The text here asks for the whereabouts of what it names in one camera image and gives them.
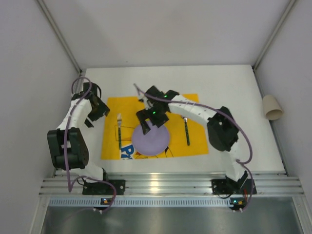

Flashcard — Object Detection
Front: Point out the aluminium mounting rail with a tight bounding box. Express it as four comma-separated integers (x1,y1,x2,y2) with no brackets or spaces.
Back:
39,172,304,197

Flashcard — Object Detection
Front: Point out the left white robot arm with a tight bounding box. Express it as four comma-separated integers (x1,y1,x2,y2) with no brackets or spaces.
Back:
47,82,110,181

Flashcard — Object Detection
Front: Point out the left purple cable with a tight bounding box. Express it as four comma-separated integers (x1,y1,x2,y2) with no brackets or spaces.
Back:
65,77,117,213

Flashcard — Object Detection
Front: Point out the yellow printed cloth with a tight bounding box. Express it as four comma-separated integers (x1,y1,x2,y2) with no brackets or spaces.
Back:
101,96,209,160

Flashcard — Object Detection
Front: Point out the fork with teal handle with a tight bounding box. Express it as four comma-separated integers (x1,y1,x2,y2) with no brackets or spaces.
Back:
117,113,122,150

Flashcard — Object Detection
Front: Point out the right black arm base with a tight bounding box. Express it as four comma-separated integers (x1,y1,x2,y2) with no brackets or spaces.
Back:
211,178,257,195

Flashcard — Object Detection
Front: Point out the beige paper cup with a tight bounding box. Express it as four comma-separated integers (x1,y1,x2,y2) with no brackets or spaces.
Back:
262,95,283,121

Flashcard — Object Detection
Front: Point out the purple cable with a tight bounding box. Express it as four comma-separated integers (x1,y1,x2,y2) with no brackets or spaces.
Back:
65,77,117,213
133,83,254,212

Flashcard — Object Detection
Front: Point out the perforated cable tray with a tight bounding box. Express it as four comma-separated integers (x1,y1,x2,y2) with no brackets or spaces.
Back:
49,197,244,208

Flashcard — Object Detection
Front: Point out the lilac plate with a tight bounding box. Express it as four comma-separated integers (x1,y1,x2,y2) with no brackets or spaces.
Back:
131,121,170,156

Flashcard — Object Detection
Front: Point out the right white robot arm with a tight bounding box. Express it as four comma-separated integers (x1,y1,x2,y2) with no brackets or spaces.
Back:
136,86,252,191

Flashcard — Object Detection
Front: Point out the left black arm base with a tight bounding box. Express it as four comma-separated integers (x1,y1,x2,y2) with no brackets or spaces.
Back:
82,179,126,195

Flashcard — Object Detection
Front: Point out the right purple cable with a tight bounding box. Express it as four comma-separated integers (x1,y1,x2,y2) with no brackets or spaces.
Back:
133,83,254,212

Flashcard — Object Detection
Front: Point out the spoon with teal handle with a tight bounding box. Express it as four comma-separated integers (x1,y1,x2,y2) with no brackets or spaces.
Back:
182,117,191,146

